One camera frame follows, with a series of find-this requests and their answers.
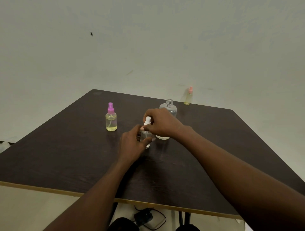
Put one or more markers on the person's right hand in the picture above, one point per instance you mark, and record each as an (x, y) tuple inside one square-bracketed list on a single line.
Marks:
[(164, 123)]

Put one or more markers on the person's left hand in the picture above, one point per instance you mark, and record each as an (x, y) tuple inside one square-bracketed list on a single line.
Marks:
[(129, 147)]

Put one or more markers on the person's left thumb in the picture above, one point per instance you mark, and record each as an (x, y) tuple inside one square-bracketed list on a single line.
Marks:
[(146, 142)]

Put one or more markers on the person's right thumb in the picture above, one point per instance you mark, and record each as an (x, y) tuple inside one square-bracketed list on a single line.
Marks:
[(146, 128)]

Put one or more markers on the small clear spray bottle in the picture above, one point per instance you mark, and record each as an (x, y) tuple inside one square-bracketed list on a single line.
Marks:
[(145, 135)]

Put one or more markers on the white spray cap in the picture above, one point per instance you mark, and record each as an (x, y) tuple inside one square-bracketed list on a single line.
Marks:
[(147, 121)]

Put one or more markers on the person's left forearm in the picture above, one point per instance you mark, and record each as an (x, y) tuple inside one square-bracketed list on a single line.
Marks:
[(95, 197)]

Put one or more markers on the person's right forearm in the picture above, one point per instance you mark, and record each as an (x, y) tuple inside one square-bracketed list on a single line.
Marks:
[(238, 180)]

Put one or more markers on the large clear open bottle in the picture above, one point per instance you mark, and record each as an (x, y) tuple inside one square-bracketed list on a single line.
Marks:
[(169, 108)]

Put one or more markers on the purple-capped yellow spray bottle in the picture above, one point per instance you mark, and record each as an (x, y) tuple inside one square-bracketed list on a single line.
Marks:
[(111, 121)]

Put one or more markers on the pink-capped yellow spray bottle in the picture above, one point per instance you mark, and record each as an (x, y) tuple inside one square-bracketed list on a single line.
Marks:
[(188, 97)]

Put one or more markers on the black power adapter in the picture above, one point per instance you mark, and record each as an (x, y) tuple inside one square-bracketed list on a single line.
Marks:
[(143, 217)]

